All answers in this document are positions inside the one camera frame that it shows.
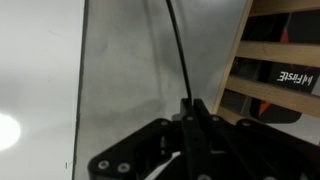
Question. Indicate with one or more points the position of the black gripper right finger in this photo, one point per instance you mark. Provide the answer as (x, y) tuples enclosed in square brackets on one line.
[(263, 152)]

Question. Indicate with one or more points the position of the left wooden chair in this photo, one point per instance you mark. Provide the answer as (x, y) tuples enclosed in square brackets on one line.
[(274, 52)]

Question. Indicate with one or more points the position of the white whiteboard mat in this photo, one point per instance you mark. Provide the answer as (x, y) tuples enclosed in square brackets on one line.
[(40, 48)]

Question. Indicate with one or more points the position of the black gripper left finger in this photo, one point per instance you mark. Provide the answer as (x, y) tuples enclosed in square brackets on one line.
[(139, 154)]

